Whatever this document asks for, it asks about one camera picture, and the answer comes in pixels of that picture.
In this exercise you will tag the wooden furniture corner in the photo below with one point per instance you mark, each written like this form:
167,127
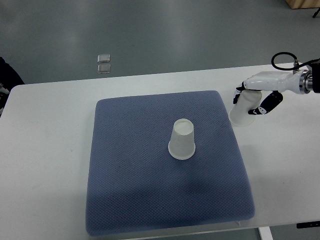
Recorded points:
303,4

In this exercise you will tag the blue quilted mat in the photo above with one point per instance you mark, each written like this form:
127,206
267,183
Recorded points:
134,184

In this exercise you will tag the white table leg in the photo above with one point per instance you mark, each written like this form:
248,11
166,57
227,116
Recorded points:
265,233

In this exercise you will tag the black tripod leg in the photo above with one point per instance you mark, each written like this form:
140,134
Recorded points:
316,13

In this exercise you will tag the black table control panel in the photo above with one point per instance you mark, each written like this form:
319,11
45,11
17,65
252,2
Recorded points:
311,224

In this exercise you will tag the white paper cup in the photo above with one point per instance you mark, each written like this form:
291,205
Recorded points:
239,114
182,141

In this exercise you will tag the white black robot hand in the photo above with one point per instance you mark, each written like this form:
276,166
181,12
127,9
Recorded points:
276,83

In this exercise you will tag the upper metal floor plate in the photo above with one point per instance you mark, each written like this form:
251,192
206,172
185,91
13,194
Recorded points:
104,58

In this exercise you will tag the white paper cup on mat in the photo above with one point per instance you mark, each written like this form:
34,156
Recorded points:
182,141

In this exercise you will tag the person in dark clothes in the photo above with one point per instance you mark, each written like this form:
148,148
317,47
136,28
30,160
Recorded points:
9,79

